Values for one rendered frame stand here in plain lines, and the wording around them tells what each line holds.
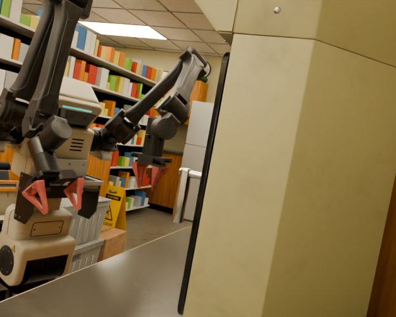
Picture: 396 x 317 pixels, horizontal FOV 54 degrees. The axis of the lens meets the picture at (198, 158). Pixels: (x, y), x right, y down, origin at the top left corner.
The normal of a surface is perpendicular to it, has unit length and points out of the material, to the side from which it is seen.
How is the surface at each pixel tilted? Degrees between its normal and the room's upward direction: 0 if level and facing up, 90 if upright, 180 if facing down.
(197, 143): 90
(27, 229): 98
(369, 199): 90
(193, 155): 90
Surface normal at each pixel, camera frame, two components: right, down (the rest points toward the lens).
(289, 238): 0.40, 0.12
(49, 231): 0.76, 0.31
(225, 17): -0.36, -0.01
